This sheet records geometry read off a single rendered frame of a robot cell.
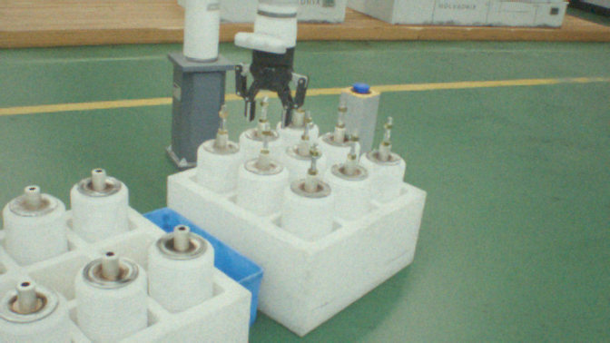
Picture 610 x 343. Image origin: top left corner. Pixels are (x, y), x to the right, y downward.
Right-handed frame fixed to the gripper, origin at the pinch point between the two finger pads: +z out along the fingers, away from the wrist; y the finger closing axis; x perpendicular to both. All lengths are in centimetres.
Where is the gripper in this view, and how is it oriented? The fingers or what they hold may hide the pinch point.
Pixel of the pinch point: (268, 117)
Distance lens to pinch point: 117.1
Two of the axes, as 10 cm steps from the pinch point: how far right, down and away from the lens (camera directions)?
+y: -9.3, -2.3, 2.9
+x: -3.6, 3.4, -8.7
